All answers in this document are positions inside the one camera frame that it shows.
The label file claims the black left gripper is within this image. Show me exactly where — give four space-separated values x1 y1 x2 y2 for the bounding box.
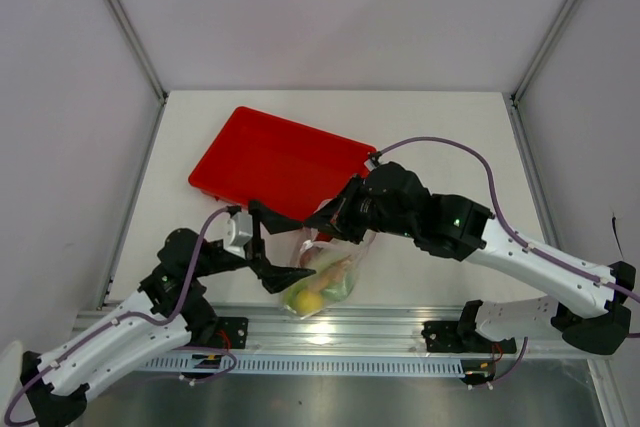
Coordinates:
192 199 317 291

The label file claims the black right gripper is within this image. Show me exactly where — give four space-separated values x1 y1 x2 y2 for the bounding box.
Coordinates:
303 174 417 245

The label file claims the clear zip top bag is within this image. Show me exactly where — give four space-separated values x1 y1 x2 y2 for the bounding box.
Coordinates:
280 227 376 319

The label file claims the yellow ginger root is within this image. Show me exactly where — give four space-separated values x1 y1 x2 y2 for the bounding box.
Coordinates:
308 259 351 292

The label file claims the yellow lemon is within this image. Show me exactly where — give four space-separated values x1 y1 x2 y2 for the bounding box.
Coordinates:
293 290 324 317

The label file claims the green custard apple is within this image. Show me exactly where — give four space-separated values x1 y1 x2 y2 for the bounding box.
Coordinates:
321 269 357 303

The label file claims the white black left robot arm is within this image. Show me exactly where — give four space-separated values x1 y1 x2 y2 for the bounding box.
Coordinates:
4 201 313 426

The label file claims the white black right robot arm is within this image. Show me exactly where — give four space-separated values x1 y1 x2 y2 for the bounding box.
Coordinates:
304 162 636 355

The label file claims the red plastic tray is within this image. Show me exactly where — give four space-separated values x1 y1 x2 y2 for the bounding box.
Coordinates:
188 106 375 232

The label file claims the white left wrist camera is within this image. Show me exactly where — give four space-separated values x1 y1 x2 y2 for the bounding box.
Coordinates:
223 211 253 259

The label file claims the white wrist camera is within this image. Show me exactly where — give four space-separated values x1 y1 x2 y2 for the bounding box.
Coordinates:
223 211 253 259
365 152 380 171

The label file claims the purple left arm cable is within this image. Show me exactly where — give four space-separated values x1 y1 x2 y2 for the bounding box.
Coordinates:
7 204 241 423

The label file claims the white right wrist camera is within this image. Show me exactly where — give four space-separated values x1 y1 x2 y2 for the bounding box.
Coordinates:
365 152 380 171

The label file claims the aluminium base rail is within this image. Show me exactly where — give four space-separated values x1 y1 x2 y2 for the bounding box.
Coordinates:
72 302 614 359

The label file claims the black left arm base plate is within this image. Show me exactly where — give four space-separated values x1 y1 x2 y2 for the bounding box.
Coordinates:
191 317 249 350

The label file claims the white slotted cable duct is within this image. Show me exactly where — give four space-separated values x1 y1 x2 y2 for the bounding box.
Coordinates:
138 352 465 378

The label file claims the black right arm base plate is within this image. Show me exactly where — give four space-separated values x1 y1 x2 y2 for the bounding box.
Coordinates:
421 320 517 354

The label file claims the left aluminium frame post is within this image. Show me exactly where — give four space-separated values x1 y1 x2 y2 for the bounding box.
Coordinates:
103 0 168 104

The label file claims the aluminium frame post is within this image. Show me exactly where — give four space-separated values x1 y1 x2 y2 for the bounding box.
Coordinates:
103 0 168 104
510 0 583 107

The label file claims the right aluminium frame post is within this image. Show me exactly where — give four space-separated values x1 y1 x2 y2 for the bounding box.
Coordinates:
510 0 583 107

